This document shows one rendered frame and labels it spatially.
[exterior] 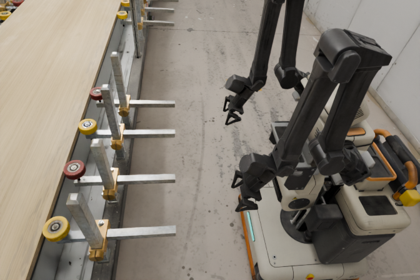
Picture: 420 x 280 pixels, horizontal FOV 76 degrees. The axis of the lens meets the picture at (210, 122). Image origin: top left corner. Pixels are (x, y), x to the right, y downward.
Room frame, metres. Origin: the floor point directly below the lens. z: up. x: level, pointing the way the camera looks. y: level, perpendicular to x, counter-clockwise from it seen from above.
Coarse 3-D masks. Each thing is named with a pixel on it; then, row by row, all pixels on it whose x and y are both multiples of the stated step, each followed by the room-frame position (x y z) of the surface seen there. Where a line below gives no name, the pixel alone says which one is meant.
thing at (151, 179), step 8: (88, 176) 0.63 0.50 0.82; (96, 176) 0.64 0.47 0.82; (120, 176) 0.65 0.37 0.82; (128, 176) 0.66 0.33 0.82; (136, 176) 0.66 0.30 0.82; (144, 176) 0.67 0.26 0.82; (152, 176) 0.67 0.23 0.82; (160, 176) 0.68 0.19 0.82; (168, 176) 0.69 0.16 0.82; (80, 184) 0.60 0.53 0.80; (88, 184) 0.61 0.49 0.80; (96, 184) 0.61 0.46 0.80; (120, 184) 0.63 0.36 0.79
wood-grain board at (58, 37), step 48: (48, 0) 2.16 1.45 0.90; (96, 0) 2.28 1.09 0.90; (0, 48) 1.40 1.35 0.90; (48, 48) 1.46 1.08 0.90; (96, 48) 1.53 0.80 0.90; (0, 96) 0.98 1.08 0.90; (48, 96) 1.02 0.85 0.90; (0, 144) 0.68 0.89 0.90; (48, 144) 0.71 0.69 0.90; (0, 192) 0.47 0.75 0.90; (48, 192) 0.49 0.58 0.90; (0, 240) 0.30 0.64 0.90
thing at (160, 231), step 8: (72, 232) 0.38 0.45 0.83; (80, 232) 0.39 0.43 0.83; (112, 232) 0.40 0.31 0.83; (120, 232) 0.40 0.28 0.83; (128, 232) 0.41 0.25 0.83; (136, 232) 0.41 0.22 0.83; (144, 232) 0.42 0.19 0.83; (152, 232) 0.42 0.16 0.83; (160, 232) 0.42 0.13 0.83; (168, 232) 0.43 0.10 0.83; (64, 240) 0.35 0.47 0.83; (72, 240) 0.36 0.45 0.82; (80, 240) 0.36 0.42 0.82
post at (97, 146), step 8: (96, 144) 0.59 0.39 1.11; (96, 152) 0.58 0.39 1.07; (104, 152) 0.61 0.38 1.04; (96, 160) 0.58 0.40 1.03; (104, 160) 0.59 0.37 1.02; (104, 168) 0.58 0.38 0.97; (104, 176) 0.58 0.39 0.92; (104, 184) 0.58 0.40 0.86; (112, 184) 0.59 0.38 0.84; (112, 200) 0.58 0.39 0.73
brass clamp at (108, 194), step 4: (116, 168) 0.69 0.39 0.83; (112, 172) 0.66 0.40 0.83; (116, 172) 0.66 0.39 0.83; (112, 176) 0.64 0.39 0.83; (116, 176) 0.65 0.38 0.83; (116, 180) 0.63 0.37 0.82; (116, 184) 0.62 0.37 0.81; (116, 188) 0.60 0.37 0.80; (104, 192) 0.56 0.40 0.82; (108, 192) 0.56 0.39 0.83; (112, 192) 0.57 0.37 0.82; (116, 192) 0.58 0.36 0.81; (104, 196) 0.55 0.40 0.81; (108, 196) 0.56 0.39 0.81; (112, 196) 0.56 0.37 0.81; (108, 200) 0.55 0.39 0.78
